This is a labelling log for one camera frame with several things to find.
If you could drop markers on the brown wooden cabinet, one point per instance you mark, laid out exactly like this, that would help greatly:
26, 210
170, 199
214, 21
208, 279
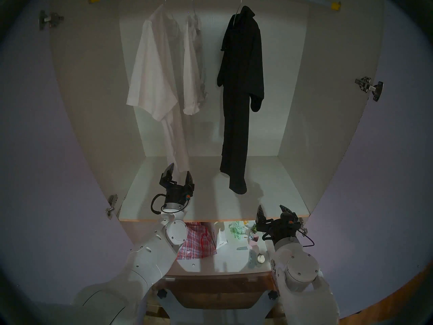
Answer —
216, 290

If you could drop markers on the red plaid woven bag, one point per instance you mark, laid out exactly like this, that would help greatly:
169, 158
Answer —
199, 243

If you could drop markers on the green spotted toy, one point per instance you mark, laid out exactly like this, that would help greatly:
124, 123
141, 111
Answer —
253, 228

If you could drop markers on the metal door hinge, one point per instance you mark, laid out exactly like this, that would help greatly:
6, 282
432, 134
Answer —
370, 88
305, 230
111, 206
50, 20

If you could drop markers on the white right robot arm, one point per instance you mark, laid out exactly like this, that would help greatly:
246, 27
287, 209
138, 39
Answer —
297, 270

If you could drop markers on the lilac wardrobe door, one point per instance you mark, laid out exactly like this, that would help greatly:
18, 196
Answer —
399, 158
44, 141

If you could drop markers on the white paper bag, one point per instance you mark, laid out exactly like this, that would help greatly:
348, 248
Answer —
221, 241

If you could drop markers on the black star knob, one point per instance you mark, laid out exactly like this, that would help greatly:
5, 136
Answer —
162, 294
273, 295

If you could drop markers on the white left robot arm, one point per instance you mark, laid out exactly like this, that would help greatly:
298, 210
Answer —
149, 260

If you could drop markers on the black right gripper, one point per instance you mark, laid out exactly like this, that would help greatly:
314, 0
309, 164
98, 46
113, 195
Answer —
282, 229

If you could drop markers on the black shirt and pants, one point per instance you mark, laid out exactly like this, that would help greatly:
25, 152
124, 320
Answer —
240, 90

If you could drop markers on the small white ruffled blouse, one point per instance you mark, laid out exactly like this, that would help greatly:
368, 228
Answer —
191, 73

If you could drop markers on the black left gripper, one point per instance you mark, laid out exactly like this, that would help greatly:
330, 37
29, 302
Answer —
177, 195

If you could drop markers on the long white short-sleeve shirt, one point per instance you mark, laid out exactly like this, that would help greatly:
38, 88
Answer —
152, 73

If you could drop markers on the pink cup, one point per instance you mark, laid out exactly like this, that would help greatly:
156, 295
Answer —
254, 240

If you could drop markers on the grey robot torso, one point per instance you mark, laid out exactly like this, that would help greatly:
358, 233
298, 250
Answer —
216, 318

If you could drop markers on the white wardrobe carcass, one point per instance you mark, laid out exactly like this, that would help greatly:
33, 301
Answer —
321, 90

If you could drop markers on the green white plastic bag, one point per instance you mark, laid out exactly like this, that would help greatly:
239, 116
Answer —
238, 230

